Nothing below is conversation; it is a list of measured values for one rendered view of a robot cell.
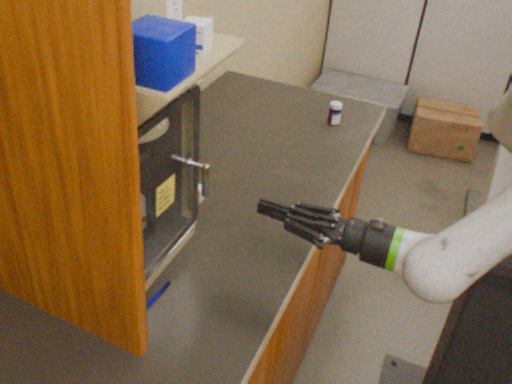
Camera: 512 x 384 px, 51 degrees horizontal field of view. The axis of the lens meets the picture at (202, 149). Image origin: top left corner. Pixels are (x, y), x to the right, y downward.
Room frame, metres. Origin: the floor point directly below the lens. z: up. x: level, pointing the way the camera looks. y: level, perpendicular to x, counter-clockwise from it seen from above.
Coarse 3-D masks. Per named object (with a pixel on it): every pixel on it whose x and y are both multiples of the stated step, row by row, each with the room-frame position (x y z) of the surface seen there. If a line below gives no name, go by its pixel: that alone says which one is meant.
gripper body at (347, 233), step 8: (336, 216) 0.93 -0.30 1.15; (336, 224) 0.90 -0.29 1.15; (344, 224) 0.90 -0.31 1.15; (352, 224) 0.87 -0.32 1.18; (360, 224) 0.87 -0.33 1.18; (320, 232) 0.88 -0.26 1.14; (328, 232) 0.87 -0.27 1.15; (336, 232) 0.87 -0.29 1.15; (344, 232) 0.86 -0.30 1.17; (352, 232) 0.85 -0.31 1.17; (360, 232) 0.85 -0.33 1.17; (336, 240) 0.85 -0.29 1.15; (344, 240) 0.85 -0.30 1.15; (352, 240) 0.84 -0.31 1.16; (344, 248) 0.85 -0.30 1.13; (352, 248) 0.84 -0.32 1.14
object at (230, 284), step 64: (256, 128) 1.69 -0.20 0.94; (320, 128) 1.70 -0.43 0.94; (256, 192) 1.30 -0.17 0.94; (320, 192) 1.31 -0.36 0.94; (192, 256) 1.02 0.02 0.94; (256, 256) 1.02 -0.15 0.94; (0, 320) 0.80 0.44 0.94; (64, 320) 0.80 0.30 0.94; (192, 320) 0.81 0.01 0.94; (256, 320) 0.82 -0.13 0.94
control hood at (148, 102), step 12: (216, 36) 1.06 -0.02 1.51; (228, 36) 1.06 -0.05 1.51; (216, 48) 0.99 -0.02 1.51; (228, 48) 1.00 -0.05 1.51; (204, 60) 0.93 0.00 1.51; (216, 60) 0.94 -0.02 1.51; (204, 72) 0.89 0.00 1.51; (180, 84) 0.82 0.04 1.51; (192, 84) 0.85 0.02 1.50; (144, 96) 0.79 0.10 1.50; (156, 96) 0.78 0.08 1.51; (168, 96) 0.78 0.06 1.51; (144, 108) 0.79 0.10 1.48; (156, 108) 0.78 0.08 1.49; (144, 120) 0.79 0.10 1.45
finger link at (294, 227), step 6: (288, 222) 0.90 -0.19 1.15; (294, 222) 0.90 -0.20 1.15; (288, 228) 0.90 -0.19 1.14; (294, 228) 0.89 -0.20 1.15; (300, 228) 0.88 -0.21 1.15; (306, 228) 0.88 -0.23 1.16; (300, 234) 0.88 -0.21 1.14; (306, 234) 0.87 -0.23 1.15; (312, 234) 0.86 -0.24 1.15; (318, 234) 0.86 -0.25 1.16; (312, 240) 0.86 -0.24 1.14; (318, 240) 0.85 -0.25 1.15; (318, 246) 0.84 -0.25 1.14
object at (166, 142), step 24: (192, 96) 1.06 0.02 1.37; (168, 120) 0.97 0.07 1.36; (192, 120) 1.06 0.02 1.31; (144, 144) 0.89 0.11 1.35; (168, 144) 0.97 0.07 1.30; (192, 144) 1.06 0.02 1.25; (144, 168) 0.89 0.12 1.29; (168, 168) 0.97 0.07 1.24; (192, 168) 1.07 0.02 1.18; (144, 192) 0.88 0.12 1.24; (192, 192) 1.07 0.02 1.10; (144, 216) 0.88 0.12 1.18; (168, 216) 0.97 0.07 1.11; (192, 216) 1.07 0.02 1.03; (144, 240) 0.88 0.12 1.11; (168, 240) 0.96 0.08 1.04; (144, 264) 0.87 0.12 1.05
